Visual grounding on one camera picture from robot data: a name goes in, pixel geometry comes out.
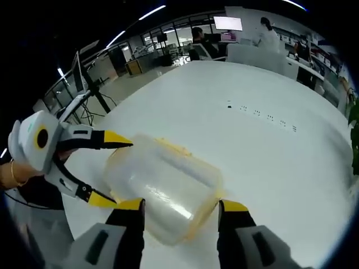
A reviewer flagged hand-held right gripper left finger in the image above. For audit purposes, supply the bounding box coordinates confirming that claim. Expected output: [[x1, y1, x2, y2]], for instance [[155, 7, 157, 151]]
[[60, 198, 145, 269]]

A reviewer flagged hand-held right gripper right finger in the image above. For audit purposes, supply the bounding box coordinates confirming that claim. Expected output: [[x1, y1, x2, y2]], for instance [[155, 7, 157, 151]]
[[218, 200, 298, 269]]

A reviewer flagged person's left hand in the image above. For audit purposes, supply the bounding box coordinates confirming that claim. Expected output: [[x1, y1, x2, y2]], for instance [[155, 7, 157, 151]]
[[13, 161, 47, 185]]

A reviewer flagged open laptop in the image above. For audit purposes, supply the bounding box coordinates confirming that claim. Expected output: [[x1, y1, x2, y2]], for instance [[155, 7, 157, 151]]
[[57, 51, 92, 121]]

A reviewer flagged wooden cabinet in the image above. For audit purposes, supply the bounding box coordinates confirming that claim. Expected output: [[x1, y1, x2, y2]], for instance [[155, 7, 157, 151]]
[[125, 59, 144, 76]]

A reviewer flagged white office chair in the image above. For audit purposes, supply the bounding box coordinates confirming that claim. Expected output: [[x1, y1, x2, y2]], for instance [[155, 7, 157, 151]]
[[192, 43, 214, 61]]

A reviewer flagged green potted plant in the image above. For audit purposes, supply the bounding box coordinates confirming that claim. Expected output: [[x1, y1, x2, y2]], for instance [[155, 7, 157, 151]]
[[347, 98, 359, 176]]

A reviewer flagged bright monitor screen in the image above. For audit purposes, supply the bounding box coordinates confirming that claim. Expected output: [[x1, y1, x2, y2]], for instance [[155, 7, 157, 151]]
[[213, 16, 243, 33]]

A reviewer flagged white counter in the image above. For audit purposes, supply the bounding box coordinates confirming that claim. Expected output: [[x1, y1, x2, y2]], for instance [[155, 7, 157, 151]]
[[286, 54, 328, 85]]

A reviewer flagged white partition panel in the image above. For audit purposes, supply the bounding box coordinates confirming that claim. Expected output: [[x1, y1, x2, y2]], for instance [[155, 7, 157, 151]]
[[226, 44, 284, 74]]

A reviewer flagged white shelving with boxes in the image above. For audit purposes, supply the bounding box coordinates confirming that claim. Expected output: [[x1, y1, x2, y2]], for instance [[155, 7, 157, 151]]
[[280, 26, 344, 76]]

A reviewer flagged long ceiling light strip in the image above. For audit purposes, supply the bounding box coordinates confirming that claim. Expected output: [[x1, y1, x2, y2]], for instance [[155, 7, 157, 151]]
[[288, 0, 310, 10]]

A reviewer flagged gold bracelet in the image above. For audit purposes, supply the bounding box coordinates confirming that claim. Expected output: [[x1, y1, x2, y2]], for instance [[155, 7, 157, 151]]
[[10, 160, 30, 186]]

